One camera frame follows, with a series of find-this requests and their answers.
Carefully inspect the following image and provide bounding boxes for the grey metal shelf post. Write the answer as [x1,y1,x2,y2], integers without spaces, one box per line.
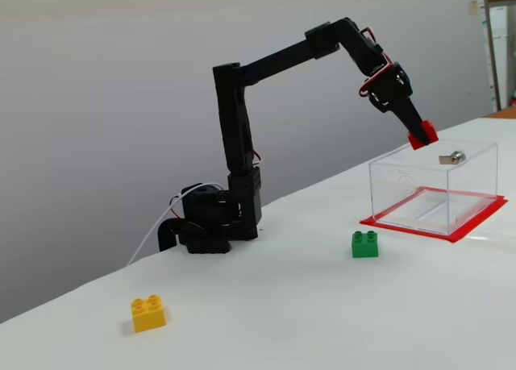
[481,0,503,113]

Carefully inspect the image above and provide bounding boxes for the red white black servo wire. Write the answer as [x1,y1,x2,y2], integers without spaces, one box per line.
[357,26,394,99]

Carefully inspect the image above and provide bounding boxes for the transparent plastic box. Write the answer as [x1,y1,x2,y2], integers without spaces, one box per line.
[368,142,499,237]

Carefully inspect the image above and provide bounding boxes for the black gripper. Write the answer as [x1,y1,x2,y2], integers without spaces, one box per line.
[360,62,430,146]

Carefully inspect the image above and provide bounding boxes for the brown wooden table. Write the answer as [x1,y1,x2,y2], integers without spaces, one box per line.
[485,106,516,119]

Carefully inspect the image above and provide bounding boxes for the yellow lego brick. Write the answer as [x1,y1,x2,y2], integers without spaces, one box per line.
[130,293,168,333]

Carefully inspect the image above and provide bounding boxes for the silver cam lock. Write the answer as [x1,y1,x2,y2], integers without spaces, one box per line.
[438,148,467,166]

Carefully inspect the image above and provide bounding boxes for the white cable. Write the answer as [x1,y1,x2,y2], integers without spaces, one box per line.
[127,183,223,266]

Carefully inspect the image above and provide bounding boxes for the green lego brick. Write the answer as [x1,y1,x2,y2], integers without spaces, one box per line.
[351,230,380,259]

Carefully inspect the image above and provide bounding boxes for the red lego brick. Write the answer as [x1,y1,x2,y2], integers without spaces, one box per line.
[406,119,439,150]

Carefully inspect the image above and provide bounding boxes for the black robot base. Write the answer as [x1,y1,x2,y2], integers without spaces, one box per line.
[156,182,263,255]

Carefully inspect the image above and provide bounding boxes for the red tape frame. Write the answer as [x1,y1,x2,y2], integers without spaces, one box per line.
[359,186,509,244]

